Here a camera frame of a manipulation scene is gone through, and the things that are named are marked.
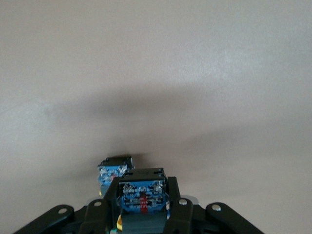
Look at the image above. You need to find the red push button switch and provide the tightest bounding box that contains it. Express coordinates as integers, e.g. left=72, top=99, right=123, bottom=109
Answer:
left=116, top=167, right=171, bottom=234

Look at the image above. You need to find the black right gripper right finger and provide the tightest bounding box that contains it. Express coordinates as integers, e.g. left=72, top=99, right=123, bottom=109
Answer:
left=163, top=175, right=196, bottom=234

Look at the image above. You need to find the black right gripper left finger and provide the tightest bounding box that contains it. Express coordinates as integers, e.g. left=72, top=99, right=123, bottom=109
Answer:
left=78, top=177, right=120, bottom=234

